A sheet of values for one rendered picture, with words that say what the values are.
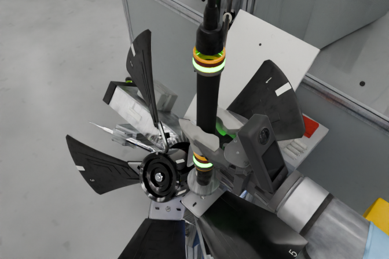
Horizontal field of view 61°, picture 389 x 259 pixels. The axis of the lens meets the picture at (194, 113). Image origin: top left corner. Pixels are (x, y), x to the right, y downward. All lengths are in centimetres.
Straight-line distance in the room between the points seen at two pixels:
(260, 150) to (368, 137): 97
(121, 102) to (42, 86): 188
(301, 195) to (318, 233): 5
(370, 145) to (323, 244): 95
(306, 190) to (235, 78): 54
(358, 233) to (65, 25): 324
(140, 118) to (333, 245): 69
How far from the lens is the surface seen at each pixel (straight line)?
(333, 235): 50
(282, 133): 65
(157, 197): 80
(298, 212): 50
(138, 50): 86
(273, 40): 95
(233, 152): 52
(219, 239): 77
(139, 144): 99
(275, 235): 77
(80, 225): 214
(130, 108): 105
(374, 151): 143
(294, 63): 92
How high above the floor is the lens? 191
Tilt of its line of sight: 51 degrees down
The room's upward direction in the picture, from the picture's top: straight up
